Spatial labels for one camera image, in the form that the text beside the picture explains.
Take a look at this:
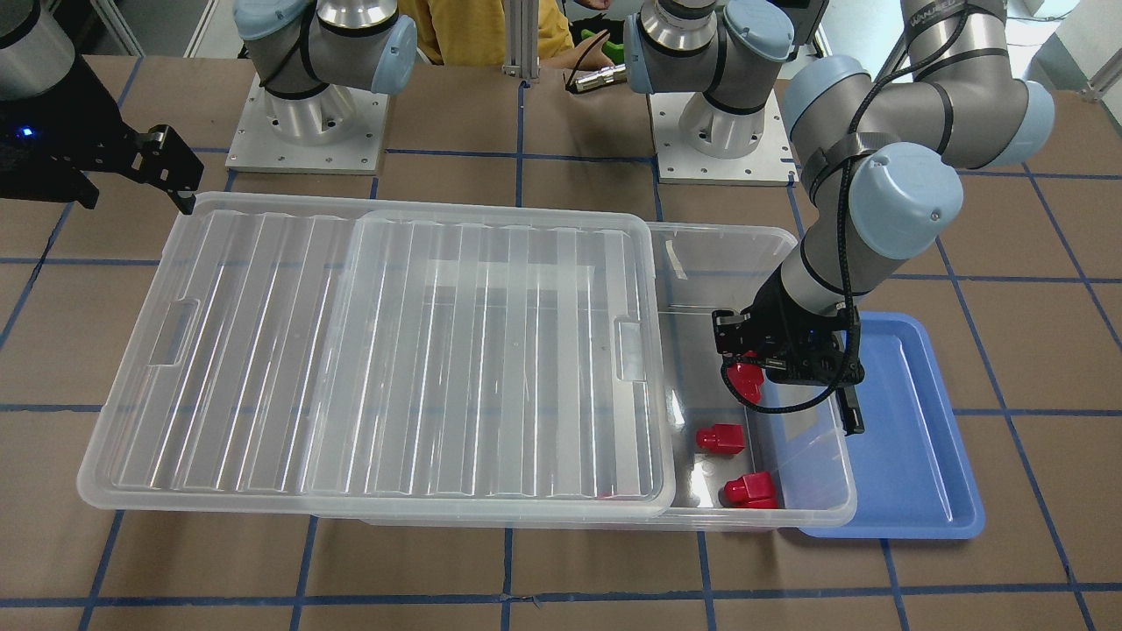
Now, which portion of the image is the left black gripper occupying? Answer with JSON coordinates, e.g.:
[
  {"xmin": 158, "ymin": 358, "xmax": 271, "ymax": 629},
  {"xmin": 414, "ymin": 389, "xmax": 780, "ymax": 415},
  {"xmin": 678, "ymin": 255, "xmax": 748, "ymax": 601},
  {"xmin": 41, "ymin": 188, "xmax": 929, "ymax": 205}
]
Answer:
[{"xmin": 712, "ymin": 269, "xmax": 864, "ymax": 413}]

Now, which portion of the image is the clear plastic box lid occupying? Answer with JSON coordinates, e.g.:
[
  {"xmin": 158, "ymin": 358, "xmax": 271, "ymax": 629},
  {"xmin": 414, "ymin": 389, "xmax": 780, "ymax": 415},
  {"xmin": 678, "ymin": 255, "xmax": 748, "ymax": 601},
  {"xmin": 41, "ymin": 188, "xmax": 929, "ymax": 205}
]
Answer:
[{"xmin": 77, "ymin": 193, "xmax": 675, "ymax": 528}]

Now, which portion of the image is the person in yellow shirt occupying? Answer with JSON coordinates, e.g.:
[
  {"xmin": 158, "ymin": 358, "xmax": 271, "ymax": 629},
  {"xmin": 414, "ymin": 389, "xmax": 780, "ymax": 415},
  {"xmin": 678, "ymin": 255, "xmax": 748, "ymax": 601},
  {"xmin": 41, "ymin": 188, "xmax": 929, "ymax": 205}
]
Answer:
[{"xmin": 398, "ymin": 1, "xmax": 611, "ymax": 68}]

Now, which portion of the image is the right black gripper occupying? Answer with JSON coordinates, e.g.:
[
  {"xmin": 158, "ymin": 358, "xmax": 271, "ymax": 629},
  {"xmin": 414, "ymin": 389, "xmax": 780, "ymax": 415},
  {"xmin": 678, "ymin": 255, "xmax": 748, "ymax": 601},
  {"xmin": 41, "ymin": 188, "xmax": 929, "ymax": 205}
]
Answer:
[{"xmin": 1, "ymin": 57, "xmax": 204, "ymax": 216}]

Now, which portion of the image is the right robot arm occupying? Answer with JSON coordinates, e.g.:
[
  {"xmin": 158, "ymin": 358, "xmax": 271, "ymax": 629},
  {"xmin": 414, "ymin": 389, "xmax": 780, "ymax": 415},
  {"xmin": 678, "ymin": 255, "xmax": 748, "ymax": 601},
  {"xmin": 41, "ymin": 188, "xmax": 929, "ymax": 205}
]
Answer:
[{"xmin": 1, "ymin": 1, "xmax": 419, "ymax": 216}]

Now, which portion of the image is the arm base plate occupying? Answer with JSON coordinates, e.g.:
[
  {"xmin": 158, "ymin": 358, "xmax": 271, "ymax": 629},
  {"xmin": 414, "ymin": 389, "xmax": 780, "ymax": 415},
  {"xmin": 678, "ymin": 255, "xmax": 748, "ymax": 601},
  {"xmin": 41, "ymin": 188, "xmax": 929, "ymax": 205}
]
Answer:
[
  {"xmin": 226, "ymin": 77, "xmax": 390, "ymax": 175},
  {"xmin": 649, "ymin": 92, "xmax": 799, "ymax": 188}
]

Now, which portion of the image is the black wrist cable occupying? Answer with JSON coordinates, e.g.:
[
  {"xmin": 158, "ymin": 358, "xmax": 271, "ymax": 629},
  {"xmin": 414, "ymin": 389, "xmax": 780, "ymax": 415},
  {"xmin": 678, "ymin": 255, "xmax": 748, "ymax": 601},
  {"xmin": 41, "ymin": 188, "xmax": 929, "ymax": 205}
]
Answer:
[{"xmin": 721, "ymin": 0, "xmax": 974, "ymax": 415}]

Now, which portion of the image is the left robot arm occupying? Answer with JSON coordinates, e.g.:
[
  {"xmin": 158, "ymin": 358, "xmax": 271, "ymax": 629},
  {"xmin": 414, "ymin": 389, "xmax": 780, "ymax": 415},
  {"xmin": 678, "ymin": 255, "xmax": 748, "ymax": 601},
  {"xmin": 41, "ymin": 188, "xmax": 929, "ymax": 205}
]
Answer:
[{"xmin": 622, "ymin": 1, "xmax": 1055, "ymax": 413}]

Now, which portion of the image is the black box latch handle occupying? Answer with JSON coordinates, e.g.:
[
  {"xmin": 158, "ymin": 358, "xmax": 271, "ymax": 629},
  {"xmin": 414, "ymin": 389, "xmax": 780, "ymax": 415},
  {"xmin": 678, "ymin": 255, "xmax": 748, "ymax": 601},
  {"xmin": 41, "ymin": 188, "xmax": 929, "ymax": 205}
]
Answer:
[{"xmin": 836, "ymin": 385, "xmax": 865, "ymax": 436}]

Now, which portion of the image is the blue plastic tray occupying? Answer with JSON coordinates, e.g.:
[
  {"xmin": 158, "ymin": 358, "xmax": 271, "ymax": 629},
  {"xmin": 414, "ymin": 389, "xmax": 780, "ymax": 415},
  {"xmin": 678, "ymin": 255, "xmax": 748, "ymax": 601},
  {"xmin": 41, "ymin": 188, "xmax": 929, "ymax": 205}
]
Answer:
[{"xmin": 802, "ymin": 312, "xmax": 986, "ymax": 540}]

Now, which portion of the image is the red block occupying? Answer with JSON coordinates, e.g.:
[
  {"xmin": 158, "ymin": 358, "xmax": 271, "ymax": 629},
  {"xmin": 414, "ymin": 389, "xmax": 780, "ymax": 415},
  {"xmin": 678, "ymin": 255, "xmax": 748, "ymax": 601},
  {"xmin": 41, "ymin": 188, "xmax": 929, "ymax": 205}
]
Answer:
[
  {"xmin": 721, "ymin": 470, "xmax": 780, "ymax": 510},
  {"xmin": 721, "ymin": 354, "xmax": 764, "ymax": 406},
  {"xmin": 695, "ymin": 423, "xmax": 747, "ymax": 456}
]

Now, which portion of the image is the clear plastic storage box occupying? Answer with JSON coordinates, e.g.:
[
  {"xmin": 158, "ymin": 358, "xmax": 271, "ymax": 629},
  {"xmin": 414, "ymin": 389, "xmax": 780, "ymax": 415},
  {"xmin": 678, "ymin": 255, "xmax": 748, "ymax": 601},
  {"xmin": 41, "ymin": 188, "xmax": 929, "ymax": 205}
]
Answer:
[{"xmin": 294, "ymin": 216, "xmax": 856, "ymax": 530}]

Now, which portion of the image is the aluminium frame post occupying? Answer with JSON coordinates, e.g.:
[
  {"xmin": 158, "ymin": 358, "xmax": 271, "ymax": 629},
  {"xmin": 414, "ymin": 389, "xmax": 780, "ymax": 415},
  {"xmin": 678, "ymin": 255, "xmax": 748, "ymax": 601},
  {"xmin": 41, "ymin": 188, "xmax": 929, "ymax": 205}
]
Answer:
[{"xmin": 502, "ymin": 0, "xmax": 540, "ymax": 83}]

